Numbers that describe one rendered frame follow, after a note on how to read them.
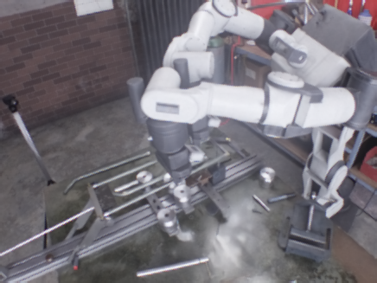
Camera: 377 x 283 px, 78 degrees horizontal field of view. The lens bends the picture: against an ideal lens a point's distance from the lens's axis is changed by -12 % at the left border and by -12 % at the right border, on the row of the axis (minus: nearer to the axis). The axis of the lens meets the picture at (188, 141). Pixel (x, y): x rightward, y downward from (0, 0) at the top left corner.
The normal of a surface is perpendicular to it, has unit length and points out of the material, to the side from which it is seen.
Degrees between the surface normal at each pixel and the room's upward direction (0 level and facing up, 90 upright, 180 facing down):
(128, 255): 0
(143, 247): 0
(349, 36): 47
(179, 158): 90
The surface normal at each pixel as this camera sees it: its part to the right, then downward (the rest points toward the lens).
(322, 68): -0.70, -0.29
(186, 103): -0.09, 0.62
